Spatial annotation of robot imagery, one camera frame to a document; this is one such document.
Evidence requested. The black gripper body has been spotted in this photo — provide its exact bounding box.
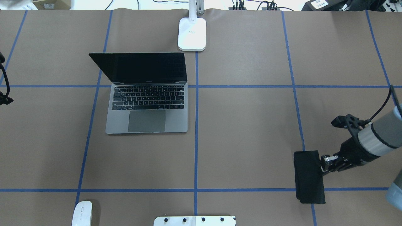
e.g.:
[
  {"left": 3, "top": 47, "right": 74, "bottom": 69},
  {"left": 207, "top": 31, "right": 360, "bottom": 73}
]
[{"left": 333, "top": 136, "right": 379, "bottom": 171}]

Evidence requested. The black mouse pad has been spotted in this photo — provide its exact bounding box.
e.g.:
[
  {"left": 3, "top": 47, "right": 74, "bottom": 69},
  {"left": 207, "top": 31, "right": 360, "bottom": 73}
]
[{"left": 293, "top": 150, "right": 326, "bottom": 204}]

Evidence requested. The grey laptop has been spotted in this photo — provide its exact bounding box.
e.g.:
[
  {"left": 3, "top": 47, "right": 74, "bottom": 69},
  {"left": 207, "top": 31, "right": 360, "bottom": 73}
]
[{"left": 89, "top": 52, "right": 188, "bottom": 134}]

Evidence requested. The white computer mouse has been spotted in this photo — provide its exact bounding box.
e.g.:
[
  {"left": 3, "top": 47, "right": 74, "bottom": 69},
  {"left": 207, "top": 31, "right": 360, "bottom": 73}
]
[{"left": 71, "top": 201, "right": 92, "bottom": 226}]

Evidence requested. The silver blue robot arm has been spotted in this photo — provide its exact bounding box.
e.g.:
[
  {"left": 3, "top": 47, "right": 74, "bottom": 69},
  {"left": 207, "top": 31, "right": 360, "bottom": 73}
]
[{"left": 320, "top": 104, "right": 402, "bottom": 175}]

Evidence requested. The white desk lamp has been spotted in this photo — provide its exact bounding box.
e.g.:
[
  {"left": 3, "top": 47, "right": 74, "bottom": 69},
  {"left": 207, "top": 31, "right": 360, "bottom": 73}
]
[{"left": 177, "top": 0, "right": 206, "bottom": 51}]

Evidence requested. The cardboard box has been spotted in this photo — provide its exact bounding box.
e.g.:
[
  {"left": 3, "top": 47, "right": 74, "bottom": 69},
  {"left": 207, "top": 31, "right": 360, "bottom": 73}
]
[{"left": 32, "top": 0, "right": 71, "bottom": 10}]

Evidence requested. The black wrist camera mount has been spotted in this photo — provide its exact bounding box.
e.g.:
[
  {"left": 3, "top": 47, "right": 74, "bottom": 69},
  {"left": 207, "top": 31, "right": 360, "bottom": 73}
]
[{"left": 331, "top": 114, "right": 371, "bottom": 138}]

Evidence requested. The white pedestal column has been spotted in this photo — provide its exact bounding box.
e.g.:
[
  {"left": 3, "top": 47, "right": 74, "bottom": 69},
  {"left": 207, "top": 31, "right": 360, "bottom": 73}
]
[{"left": 153, "top": 216, "right": 236, "bottom": 226}]

